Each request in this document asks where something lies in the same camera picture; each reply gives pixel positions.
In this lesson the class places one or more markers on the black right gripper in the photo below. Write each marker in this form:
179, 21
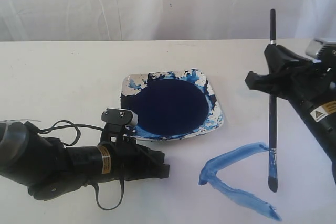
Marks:
308, 85

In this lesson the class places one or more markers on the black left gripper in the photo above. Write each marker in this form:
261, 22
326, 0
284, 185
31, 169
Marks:
122, 160

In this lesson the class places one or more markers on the black paintbrush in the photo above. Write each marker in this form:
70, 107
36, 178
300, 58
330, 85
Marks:
272, 126

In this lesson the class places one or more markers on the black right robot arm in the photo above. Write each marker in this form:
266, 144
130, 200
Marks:
322, 127

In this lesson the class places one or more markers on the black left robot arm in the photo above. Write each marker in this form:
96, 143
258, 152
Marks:
49, 168

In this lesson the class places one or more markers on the square plate with blue paint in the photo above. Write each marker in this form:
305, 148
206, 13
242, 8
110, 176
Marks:
171, 105

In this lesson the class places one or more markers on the white backdrop sheet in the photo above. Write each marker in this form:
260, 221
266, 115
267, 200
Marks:
99, 20

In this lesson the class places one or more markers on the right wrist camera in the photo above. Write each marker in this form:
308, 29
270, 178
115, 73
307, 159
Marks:
318, 46

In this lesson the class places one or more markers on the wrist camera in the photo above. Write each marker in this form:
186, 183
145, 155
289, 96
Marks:
119, 117
318, 46

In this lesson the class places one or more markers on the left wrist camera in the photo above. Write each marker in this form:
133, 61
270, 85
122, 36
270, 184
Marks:
119, 117

